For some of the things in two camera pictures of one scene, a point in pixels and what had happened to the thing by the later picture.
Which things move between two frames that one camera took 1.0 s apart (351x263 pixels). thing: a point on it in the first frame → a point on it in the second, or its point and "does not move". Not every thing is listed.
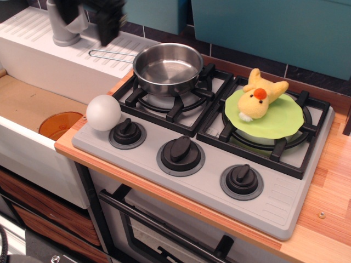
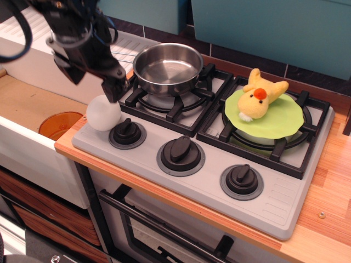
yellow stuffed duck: [253, 102] does not move
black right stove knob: [242, 182] does not move
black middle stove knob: [180, 157] does not move
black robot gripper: [108, 22] → [75, 50]
